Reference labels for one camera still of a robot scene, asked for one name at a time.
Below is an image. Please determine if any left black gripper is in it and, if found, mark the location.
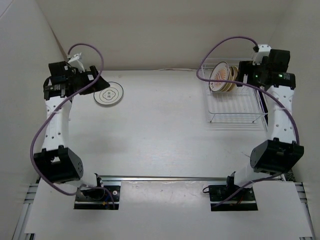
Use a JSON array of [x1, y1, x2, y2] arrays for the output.
[[67, 66, 110, 96]]

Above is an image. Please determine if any beige plate front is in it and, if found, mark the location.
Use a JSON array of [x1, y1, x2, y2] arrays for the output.
[[221, 67, 232, 92]]

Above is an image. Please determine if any beige plate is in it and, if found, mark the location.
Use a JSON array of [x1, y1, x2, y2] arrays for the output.
[[227, 66, 238, 92], [221, 67, 232, 92], [229, 66, 239, 91]]

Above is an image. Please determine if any white plate blue motif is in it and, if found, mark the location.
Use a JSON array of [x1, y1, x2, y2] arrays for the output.
[[93, 81, 124, 107]]

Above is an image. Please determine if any white plate orange sunburst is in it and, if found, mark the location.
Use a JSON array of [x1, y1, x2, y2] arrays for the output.
[[208, 61, 230, 93]]

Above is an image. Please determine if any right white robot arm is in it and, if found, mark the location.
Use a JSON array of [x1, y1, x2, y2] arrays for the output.
[[224, 44, 304, 200]]

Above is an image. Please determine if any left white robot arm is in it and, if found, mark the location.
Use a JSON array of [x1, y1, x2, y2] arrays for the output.
[[30, 60, 110, 200]]

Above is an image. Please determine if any beige plate back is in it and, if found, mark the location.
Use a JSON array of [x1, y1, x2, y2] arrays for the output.
[[229, 66, 239, 91]]

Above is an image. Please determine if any beige plate middle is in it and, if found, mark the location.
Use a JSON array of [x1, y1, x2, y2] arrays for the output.
[[227, 66, 238, 92]]

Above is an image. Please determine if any white front cover board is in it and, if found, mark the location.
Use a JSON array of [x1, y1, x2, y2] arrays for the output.
[[25, 181, 312, 240]]

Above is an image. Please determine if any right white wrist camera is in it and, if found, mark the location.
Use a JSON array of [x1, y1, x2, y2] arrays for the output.
[[251, 44, 272, 66]]

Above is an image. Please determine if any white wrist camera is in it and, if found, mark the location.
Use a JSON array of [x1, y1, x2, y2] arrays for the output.
[[251, 44, 272, 66], [67, 52, 85, 73]]

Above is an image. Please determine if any white wire dish rack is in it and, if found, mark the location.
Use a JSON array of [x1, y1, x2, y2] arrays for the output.
[[199, 58, 268, 130]]

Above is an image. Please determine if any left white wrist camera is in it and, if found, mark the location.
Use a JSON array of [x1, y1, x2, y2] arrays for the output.
[[67, 52, 85, 73]]

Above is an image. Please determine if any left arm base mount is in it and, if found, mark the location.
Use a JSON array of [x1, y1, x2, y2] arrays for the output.
[[73, 185, 121, 210]]

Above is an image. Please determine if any aluminium frame rail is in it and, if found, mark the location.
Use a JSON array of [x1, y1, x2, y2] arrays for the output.
[[100, 175, 227, 182]]

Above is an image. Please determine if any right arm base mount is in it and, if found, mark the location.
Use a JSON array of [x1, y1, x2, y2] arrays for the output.
[[202, 184, 258, 212]]

